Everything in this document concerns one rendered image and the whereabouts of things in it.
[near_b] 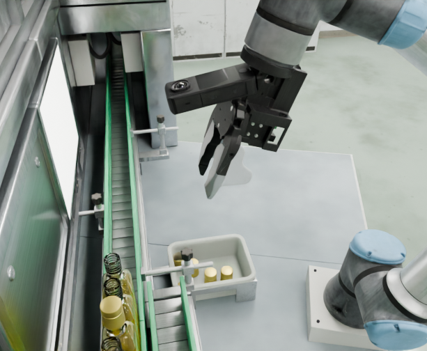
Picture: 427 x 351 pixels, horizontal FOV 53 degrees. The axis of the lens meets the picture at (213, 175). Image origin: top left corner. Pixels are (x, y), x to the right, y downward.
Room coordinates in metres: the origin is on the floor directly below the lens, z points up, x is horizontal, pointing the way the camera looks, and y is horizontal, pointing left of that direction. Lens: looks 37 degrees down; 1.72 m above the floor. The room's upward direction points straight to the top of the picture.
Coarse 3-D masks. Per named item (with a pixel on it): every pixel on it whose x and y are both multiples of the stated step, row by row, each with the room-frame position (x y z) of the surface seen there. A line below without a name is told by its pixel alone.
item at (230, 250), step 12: (192, 240) 0.87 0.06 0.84; (204, 240) 0.87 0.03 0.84; (216, 240) 0.88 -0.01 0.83; (228, 240) 0.88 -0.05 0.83; (240, 240) 0.87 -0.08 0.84; (168, 252) 0.82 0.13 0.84; (204, 252) 0.87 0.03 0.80; (216, 252) 0.87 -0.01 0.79; (228, 252) 0.88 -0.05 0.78; (240, 252) 0.86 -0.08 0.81; (216, 264) 0.84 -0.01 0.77; (228, 264) 0.84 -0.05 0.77; (240, 264) 0.84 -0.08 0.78; (252, 264) 0.78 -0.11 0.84; (240, 276) 0.80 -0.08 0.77; (252, 276) 0.74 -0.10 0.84; (204, 288) 0.71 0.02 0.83
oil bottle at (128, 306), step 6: (126, 294) 0.49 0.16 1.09; (126, 300) 0.48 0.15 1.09; (132, 300) 0.49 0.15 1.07; (126, 306) 0.46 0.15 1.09; (132, 306) 0.47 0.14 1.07; (126, 312) 0.45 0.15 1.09; (132, 312) 0.46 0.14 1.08; (126, 318) 0.45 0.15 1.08; (132, 318) 0.45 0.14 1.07; (102, 324) 0.44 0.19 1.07; (138, 330) 0.49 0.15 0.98; (138, 336) 0.47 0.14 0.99; (138, 342) 0.45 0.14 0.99
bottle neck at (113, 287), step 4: (108, 280) 0.48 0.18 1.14; (112, 280) 0.48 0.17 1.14; (116, 280) 0.48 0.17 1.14; (104, 284) 0.47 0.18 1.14; (108, 284) 0.48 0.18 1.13; (112, 284) 0.48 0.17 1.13; (116, 284) 0.48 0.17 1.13; (120, 284) 0.47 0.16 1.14; (104, 288) 0.46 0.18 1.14; (108, 288) 0.46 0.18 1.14; (112, 288) 0.46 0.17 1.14; (116, 288) 0.46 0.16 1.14; (120, 288) 0.47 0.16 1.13; (104, 292) 0.47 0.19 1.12; (108, 292) 0.46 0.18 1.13; (112, 292) 0.46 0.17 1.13; (116, 292) 0.46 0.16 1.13; (120, 292) 0.47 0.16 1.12; (108, 296) 0.46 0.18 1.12; (116, 296) 0.46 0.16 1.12; (120, 296) 0.46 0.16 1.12
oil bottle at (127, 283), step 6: (126, 270) 0.55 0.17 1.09; (102, 276) 0.54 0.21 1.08; (126, 276) 0.53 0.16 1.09; (102, 282) 0.52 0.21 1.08; (126, 282) 0.52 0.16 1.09; (132, 282) 0.55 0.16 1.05; (102, 288) 0.51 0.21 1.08; (126, 288) 0.51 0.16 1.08; (132, 288) 0.52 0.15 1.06; (102, 294) 0.50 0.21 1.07; (132, 294) 0.51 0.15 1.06; (138, 318) 0.53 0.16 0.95; (138, 324) 0.51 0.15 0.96
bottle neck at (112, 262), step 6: (108, 258) 0.53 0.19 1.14; (114, 258) 0.54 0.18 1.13; (120, 258) 0.54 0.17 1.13; (108, 264) 0.52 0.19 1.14; (114, 264) 0.52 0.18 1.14; (120, 264) 0.53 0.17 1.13; (108, 270) 0.52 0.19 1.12; (114, 270) 0.52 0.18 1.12; (120, 270) 0.52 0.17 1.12; (108, 276) 0.52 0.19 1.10; (114, 276) 0.52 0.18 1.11; (120, 276) 0.52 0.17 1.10
